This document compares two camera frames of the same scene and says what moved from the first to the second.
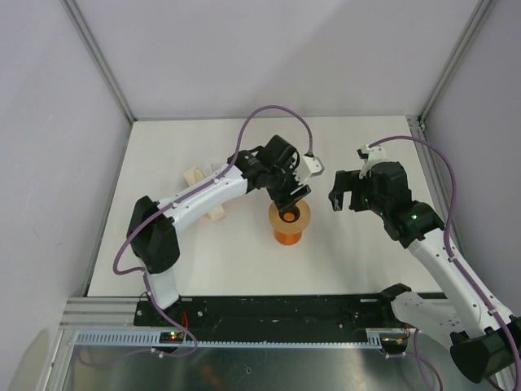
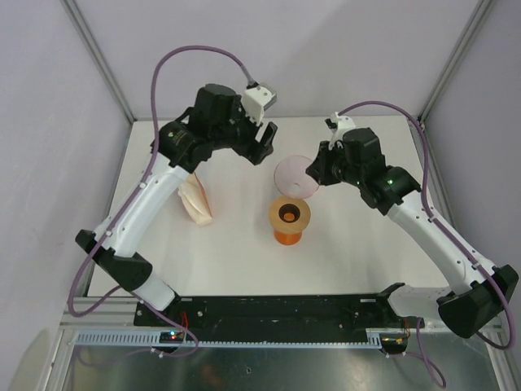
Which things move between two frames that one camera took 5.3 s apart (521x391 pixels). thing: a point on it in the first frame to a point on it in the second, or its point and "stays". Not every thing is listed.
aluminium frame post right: [455, 62] stays
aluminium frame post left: [80, 22] stays
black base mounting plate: [299, 313] stays
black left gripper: [278, 197] to [256, 156]
